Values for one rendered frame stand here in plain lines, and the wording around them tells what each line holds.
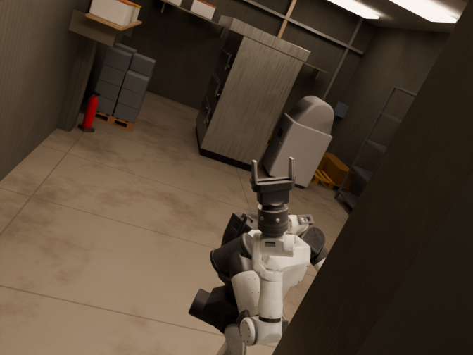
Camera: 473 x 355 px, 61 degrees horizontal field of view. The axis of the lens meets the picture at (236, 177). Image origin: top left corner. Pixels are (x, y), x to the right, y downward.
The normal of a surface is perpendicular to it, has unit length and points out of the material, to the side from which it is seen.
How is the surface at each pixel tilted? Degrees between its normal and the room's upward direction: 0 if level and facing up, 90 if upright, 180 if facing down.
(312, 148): 90
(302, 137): 90
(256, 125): 90
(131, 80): 90
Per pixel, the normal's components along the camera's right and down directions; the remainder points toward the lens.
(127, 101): 0.11, 0.38
